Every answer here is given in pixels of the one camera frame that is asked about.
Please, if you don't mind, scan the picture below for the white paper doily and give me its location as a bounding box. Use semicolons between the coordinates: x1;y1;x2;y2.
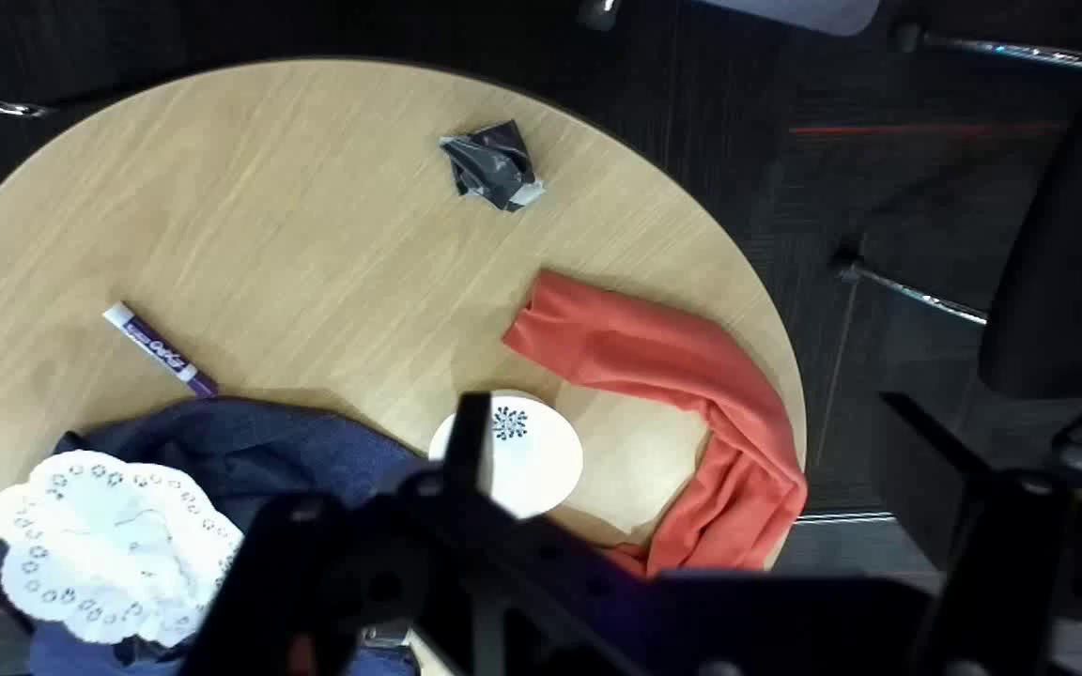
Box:
0;447;246;650

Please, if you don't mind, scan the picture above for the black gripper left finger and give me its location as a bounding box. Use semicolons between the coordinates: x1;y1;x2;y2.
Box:
176;392;620;676

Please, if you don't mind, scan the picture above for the orange cloth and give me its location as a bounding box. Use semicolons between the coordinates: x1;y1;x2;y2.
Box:
499;266;811;584

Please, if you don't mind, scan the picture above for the white bowl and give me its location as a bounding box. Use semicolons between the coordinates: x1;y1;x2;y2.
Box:
426;387;591;522

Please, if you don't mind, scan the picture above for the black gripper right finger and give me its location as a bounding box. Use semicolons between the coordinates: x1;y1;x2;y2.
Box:
881;392;1072;676

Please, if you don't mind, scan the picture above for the purple and white marker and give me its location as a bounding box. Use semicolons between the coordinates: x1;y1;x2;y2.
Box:
101;296;221;401

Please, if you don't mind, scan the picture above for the crumpled black grey wrapper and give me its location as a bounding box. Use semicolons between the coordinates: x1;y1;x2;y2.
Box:
441;118;548;214

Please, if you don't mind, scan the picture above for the black office chair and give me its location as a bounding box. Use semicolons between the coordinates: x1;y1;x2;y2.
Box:
826;14;1082;486

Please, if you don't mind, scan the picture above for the dark blue cloth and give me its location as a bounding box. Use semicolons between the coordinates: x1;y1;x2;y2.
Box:
0;393;433;676

